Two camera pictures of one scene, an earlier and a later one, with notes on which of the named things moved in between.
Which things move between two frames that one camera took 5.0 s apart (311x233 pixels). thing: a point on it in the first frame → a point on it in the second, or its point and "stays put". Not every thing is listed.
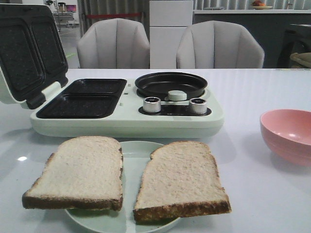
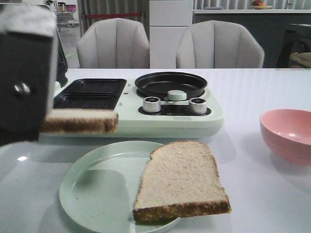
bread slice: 180,179 stays put
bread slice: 84,173 → 79,120
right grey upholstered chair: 217,44 stays put
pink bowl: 286,134 stays put
